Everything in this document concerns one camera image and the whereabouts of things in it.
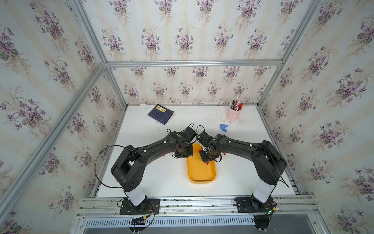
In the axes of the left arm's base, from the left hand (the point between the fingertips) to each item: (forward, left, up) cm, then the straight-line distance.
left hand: (190, 156), depth 86 cm
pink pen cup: (+33, -33, -1) cm, 47 cm away
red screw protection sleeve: (-5, -17, +12) cm, 22 cm away
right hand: (0, -10, -4) cm, 11 cm away
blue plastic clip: (+25, -25, -4) cm, 35 cm away
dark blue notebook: (+39, +22, -6) cm, 45 cm away
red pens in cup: (+38, -35, +5) cm, 52 cm away
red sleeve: (-13, +12, +27) cm, 32 cm away
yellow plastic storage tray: (-8, -5, -4) cm, 10 cm away
